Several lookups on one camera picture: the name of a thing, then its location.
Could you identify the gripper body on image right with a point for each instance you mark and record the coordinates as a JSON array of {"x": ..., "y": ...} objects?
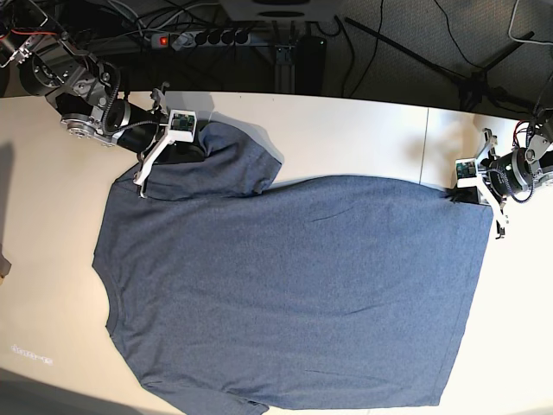
[{"x": 509, "y": 176}]

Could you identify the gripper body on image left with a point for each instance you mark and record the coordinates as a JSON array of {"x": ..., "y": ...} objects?
[{"x": 136, "y": 129}]

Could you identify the blue T-shirt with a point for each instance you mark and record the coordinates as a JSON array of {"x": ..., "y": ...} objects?
[{"x": 229, "y": 296}]

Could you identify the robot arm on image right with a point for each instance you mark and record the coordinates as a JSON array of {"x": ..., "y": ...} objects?
[{"x": 535, "y": 136}]

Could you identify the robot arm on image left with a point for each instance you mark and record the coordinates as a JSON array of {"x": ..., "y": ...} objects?
[{"x": 88, "y": 93}]

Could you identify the black tripod stand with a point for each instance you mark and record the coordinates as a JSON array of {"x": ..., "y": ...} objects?
[{"x": 475, "y": 87}]

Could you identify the black power adapter box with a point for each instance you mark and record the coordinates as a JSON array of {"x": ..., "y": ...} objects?
[{"x": 310, "y": 65}]

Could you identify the small object at table edge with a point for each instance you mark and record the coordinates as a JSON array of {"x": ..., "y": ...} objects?
[{"x": 5, "y": 266}]

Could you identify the white camera box image left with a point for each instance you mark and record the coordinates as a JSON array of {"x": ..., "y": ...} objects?
[{"x": 181, "y": 126}]

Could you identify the white camera box image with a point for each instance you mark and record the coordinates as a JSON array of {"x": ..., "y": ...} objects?
[
  {"x": 466, "y": 173},
  {"x": 181, "y": 126}
]

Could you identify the white camera box image right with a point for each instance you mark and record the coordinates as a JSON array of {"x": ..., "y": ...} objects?
[{"x": 466, "y": 173}]

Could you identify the power strip with red switch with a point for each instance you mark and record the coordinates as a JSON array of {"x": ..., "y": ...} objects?
[{"x": 200, "y": 39}]

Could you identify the aluminium frame post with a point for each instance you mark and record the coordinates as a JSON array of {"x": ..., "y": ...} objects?
[{"x": 284, "y": 50}]

